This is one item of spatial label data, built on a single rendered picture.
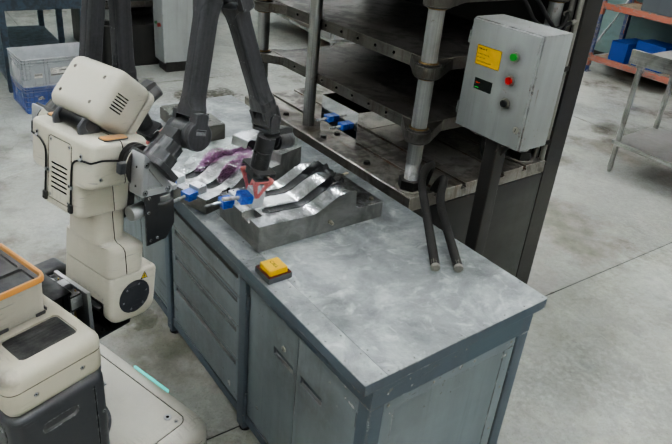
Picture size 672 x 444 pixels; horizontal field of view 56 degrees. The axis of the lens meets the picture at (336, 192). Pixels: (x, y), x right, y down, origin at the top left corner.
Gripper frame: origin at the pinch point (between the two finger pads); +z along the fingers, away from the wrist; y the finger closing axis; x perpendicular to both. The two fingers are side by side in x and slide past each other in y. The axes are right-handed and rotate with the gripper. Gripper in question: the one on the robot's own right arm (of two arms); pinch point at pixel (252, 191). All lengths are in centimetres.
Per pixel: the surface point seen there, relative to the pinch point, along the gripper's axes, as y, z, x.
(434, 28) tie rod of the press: 11, -53, -66
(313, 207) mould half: -5.5, 4.9, -21.2
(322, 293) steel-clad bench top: -36.9, 12.0, -5.2
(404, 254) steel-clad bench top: -33, 8, -40
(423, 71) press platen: 9, -38, -66
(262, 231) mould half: -8.8, 9.0, -0.7
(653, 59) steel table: 61, -34, -348
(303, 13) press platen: 98, -28, -76
